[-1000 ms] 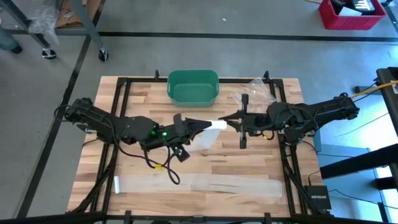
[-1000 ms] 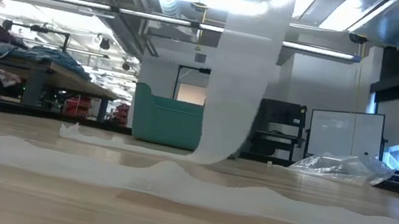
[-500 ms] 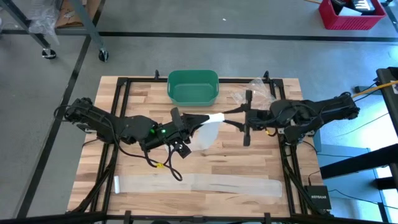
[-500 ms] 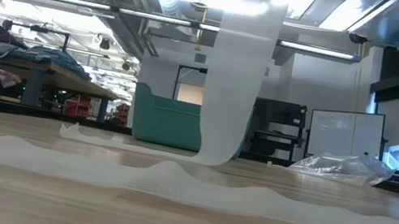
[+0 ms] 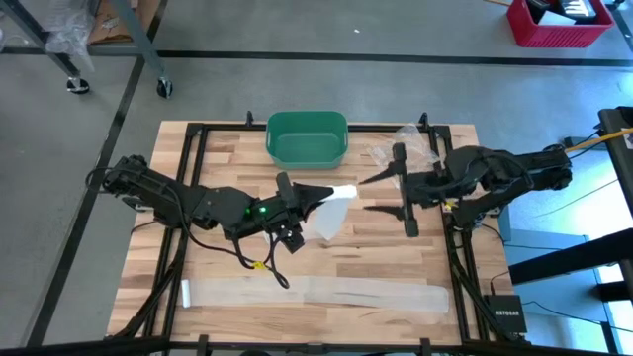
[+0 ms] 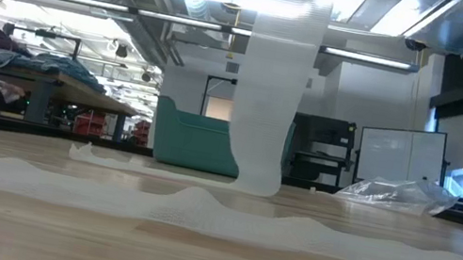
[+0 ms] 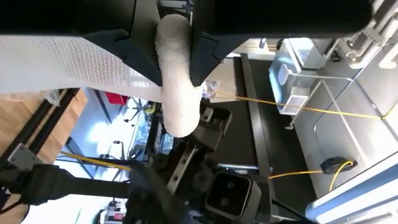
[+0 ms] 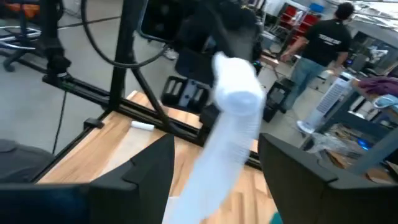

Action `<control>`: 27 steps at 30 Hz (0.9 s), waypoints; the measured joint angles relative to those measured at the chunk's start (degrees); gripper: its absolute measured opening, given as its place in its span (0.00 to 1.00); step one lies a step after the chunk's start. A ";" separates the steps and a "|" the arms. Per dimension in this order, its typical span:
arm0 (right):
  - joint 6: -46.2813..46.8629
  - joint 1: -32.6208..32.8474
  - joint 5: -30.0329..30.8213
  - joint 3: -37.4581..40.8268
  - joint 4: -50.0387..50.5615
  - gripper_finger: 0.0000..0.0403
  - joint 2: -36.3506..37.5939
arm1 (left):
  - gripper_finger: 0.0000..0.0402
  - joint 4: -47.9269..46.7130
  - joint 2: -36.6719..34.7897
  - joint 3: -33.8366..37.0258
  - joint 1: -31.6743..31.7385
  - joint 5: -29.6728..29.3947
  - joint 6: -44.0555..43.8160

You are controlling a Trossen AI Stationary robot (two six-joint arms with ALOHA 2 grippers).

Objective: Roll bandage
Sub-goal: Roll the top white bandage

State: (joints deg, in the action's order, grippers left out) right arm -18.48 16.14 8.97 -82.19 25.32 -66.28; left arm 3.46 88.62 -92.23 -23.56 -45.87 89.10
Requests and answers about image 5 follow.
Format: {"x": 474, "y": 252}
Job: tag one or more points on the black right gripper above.
{"x": 425, "y": 188}

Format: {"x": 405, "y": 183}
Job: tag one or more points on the black metal stand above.
{"x": 615, "y": 148}

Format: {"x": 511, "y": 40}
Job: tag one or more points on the red plastic crate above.
{"x": 559, "y": 34}

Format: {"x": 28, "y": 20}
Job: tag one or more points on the crumpled clear plastic sheet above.
{"x": 71, "y": 29}

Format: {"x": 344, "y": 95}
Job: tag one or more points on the clear plastic bag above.
{"x": 420, "y": 143}

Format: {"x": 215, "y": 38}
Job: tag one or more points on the brown cardboard sheet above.
{"x": 116, "y": 22}

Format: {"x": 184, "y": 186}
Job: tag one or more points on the black device in crate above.
{"x": 573, "y": 7}

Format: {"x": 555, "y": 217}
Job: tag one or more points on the black power strip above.
{"x": 583, "y": 142}

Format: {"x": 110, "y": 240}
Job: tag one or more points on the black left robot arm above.
{"x": 163, "y": 198}

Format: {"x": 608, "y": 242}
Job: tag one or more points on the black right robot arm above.
{"x": 519, "y": 168}

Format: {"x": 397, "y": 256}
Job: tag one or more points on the green plastic bin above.
{"x": 306, "y": 143}

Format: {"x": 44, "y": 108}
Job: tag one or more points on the black Netgear switch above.
{"x": 507, "y": 314}

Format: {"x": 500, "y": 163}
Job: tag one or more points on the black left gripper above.
{"x": 277, "y": 217}

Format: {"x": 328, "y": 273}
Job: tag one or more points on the grey-legged wooden workbench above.
{"x": 141, "y": 44}

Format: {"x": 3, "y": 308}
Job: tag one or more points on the black aluminium frame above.
{"x": 227, "y": 128}

